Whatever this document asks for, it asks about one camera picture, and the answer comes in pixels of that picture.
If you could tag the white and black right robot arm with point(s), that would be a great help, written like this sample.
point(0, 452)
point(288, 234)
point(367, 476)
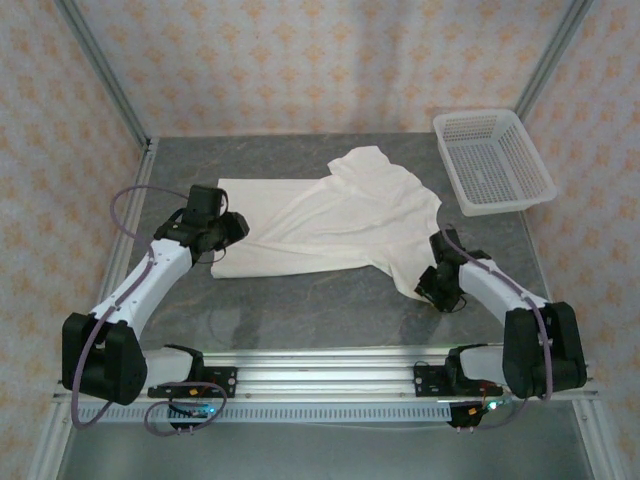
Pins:
point(530, 340)

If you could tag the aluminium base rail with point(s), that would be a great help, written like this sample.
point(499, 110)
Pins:
point(325, 380)

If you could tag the white perforated plastic basket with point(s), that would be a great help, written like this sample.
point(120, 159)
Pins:
point(492, 170)

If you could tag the aluminium table edge rail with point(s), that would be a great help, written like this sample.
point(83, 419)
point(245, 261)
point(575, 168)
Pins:
point(600, 440)
point(142, 165)

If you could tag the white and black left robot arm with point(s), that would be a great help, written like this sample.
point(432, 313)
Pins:
point(145, 290)

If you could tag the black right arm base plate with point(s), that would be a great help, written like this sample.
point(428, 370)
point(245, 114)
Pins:
point(430, 380)

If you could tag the aluminium frame post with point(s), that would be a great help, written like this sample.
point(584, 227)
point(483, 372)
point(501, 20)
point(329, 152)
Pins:
point(100, 65)
point(550, 55)

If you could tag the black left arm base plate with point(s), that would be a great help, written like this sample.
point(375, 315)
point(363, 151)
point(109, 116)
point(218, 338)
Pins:
point(225, 382)

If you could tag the small circuit board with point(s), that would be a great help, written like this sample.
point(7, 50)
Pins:
point(200, 411)
point(492, 405)

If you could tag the white t-shirt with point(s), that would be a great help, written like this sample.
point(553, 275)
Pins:
point(340, 225)

